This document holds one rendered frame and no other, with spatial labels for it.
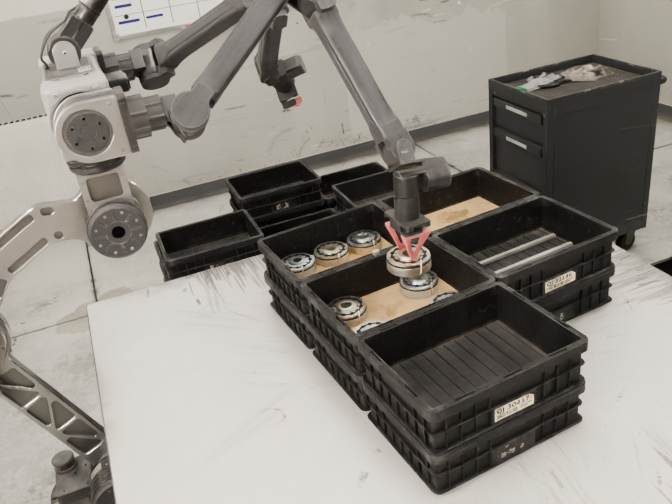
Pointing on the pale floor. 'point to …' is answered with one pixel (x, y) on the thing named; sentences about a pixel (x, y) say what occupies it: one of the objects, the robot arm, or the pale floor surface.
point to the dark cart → (580, 139)
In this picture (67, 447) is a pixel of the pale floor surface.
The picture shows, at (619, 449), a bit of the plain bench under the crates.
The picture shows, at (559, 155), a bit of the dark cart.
